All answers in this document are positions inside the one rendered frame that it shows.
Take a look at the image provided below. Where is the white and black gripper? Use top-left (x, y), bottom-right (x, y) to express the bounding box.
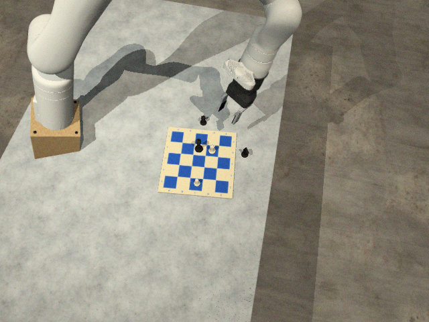
top-left (217, 48), bottom-right (273, 125)

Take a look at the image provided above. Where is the blue and cream chessboard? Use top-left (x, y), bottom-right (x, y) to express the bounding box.
top-left (158, 127), bottom-right (237, 199)

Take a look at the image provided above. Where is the white rook chess piece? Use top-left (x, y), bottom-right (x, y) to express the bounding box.
top-left (208, 144), bottom-right (216, 154)

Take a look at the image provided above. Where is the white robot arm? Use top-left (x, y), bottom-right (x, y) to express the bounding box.
top-left (27, 0), bottom-right (302, 130)

